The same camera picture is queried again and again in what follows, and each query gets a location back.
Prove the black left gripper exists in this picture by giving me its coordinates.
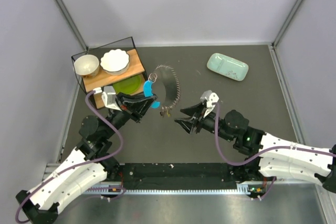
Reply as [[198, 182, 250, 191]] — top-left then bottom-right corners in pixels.
[[103, 92, 158, 138]]

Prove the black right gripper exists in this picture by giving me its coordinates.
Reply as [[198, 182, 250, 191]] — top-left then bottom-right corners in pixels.
[[175, 102, 234, 142]]

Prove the metal key organizer blue handle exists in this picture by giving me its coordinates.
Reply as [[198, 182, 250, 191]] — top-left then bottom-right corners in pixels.
[[143, 65, 181, 110]]

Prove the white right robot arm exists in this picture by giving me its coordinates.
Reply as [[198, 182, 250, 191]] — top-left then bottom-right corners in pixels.
[[175, 102, 335, 193]]

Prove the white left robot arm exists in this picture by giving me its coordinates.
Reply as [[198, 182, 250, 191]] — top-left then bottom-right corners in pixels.
[[15, 91, 157, 223]]

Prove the green plate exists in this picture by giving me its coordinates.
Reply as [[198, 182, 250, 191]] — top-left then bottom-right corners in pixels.
[[112, 74, 142, 94]]

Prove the white scalloped bowl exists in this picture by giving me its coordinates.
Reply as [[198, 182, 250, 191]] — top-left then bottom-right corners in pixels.
[[100, 49, 130, 76]]

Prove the beige ceramic bowl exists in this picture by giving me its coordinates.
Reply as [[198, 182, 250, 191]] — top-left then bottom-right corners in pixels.
[[73, 55, 100, 78]]

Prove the light green rectangular tray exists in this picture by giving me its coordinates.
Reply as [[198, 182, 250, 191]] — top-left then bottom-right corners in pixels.
[[206, 53, 249, 81]]

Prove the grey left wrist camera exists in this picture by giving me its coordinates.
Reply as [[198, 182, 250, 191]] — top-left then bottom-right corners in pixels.
[[101, 86, 118, 110]]

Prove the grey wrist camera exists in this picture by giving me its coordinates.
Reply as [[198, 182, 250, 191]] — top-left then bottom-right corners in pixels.
[[101, 86, 118, 110], [200, 90, 219, 118]]

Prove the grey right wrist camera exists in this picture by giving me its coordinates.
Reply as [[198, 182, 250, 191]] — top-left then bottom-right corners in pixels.
[[200, 90, 219, 118]]

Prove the black wire wooden shelf rack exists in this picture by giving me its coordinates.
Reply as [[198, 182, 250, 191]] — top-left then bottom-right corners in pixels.
[[71, 36, 148, 95]]

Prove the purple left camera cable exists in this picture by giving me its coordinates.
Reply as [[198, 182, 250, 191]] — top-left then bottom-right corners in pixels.
[[14, 91, 124, 223]]

